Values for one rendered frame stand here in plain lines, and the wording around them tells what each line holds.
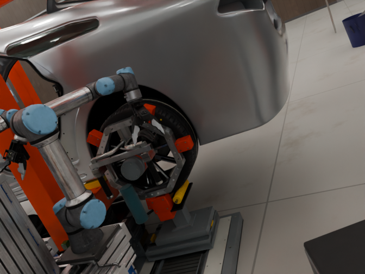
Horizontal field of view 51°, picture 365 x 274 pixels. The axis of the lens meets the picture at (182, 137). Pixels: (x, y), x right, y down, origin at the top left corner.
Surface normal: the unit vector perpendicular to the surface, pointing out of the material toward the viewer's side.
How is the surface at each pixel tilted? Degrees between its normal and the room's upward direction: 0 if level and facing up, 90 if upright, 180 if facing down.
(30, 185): 90
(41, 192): 90
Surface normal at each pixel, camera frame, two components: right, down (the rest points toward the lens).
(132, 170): -0.22, 0.37
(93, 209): 0.75, 0.02
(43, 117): 0.65, -0.22
